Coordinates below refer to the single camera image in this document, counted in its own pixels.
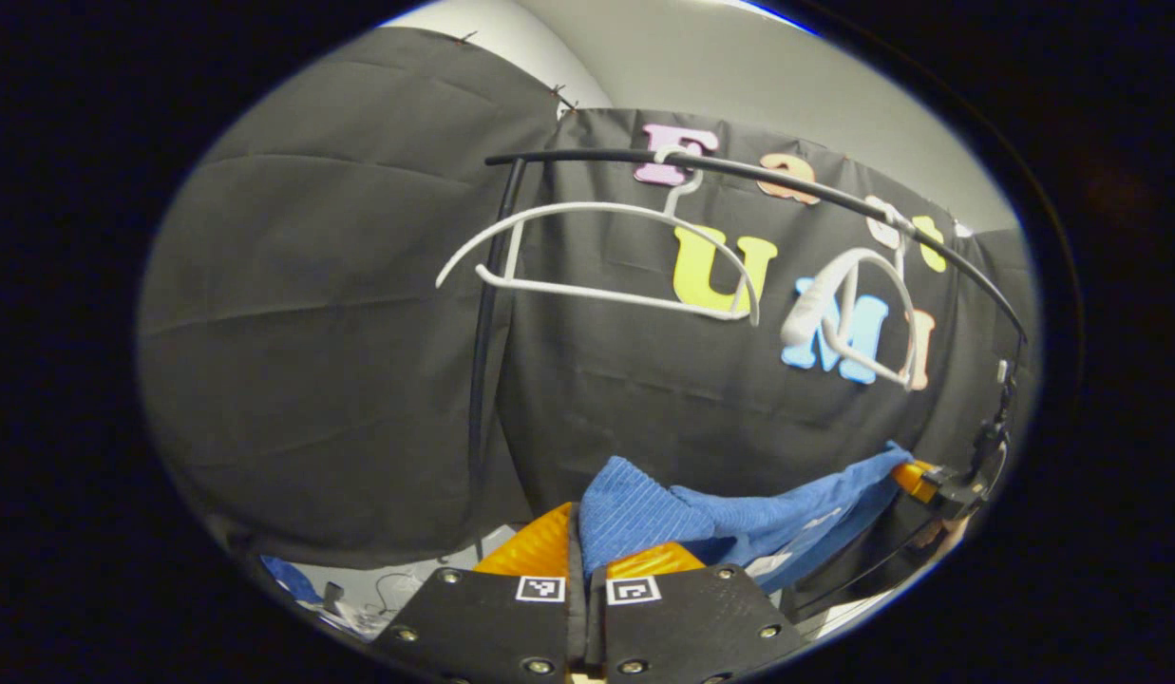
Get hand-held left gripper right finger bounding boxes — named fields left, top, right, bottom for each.
left=589, top=541, right=808, bottom=684

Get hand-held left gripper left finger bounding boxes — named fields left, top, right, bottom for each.
left=370, top=502, right=588, bottom=684

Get blue corduroy jacket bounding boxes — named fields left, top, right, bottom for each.
left=578, top=440, right=916, bottom=595

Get white clothes hanger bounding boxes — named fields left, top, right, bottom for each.
left=435, top=142, right=761, bottom=329
left=780, top=195, right=930, bottom=392

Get black clothes rack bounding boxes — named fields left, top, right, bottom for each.
left=466, top=147, right=1030, bottom=561

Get blue cloth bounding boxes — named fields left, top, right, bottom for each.
left=261, top=556, right=324, bottom=605

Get floor cables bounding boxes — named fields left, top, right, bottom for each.
left=307, top=570, right=426, bottom=639

